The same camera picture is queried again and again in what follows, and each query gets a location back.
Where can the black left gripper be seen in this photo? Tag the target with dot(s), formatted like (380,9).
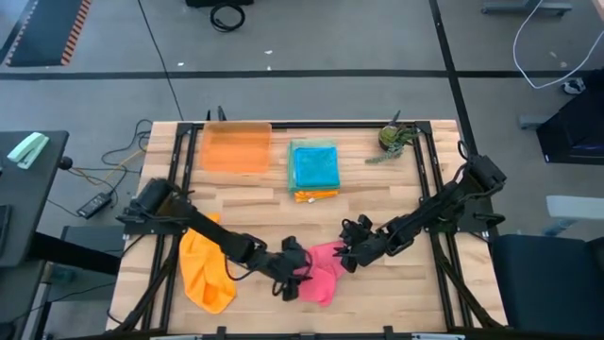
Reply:
(288,266)

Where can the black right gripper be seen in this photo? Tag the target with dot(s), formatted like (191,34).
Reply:
(368,245)

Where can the pink microfiber towel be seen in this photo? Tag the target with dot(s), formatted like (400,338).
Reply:
(325,274)

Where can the orange microfiber towel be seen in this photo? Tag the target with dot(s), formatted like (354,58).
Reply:
(203,274)
(321,195)

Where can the teal blue microfiber towel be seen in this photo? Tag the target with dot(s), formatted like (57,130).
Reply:
(316,167)

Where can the light green microfiber towel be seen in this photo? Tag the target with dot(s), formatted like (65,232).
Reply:
(290,165)

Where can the orange translucent plastic tray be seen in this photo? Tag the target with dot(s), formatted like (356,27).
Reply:
(236,148)

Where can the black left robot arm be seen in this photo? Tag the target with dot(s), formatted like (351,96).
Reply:
(212,233)

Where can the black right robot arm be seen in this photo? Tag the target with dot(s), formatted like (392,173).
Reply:
(424,215)

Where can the small potted succulent plant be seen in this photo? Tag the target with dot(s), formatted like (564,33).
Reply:
(390,138)

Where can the dark blue chair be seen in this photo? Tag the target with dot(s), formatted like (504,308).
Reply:
(547,283)

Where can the black power adapter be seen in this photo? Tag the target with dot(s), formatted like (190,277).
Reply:
(94,204)

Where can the white shelf board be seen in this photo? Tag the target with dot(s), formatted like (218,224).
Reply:
(575,208)

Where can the black storage box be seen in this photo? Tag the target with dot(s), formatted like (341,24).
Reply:
(575,127)

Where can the black round knob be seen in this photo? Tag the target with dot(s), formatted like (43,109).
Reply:
(66,164)

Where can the black equipment base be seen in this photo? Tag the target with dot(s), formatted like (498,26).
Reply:
(219,3)

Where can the black desk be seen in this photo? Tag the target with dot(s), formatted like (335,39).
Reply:
(33,198)

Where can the grey furniture base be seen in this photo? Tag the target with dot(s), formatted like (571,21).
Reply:
(519,8)

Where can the mint green stapler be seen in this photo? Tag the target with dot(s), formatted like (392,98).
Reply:
(28,150)

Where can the black flat device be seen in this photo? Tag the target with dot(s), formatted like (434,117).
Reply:
(5,231)

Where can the black mat with orange edge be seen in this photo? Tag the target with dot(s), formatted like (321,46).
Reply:
(45,33)

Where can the black frame clamp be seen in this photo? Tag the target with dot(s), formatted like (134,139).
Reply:
(389,330)
(222,330)

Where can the black metal rig frame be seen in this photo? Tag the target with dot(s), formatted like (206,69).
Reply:
(325,125)

